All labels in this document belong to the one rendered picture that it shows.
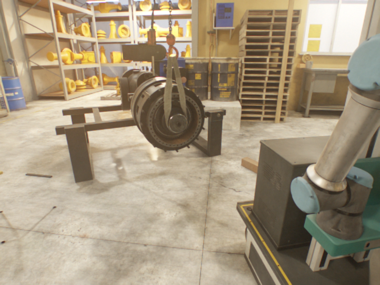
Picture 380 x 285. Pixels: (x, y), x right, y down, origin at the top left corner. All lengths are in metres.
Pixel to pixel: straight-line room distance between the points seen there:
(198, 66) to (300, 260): 4.04
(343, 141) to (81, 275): 1.62
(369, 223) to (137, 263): 1.33
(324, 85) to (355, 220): 5.27
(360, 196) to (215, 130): 2.37
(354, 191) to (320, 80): 5.25
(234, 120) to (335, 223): 3.61
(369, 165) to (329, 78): 5.09
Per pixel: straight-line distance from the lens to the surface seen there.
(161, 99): 1.62
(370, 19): 1.02
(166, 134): 1.79
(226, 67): 4.77
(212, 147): 3.12
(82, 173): 2.77
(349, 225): 0.95
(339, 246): 0.95
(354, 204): 0.91
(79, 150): 2.66
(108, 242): 1.93
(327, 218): 0.95
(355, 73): 0.63
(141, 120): 1.69
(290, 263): 1.38
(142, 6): 10.30
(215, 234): 1.90
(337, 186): 0.77
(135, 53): 4.34
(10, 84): 7.64
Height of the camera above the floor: 1.29
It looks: 21 degrees down
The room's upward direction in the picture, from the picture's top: straight up
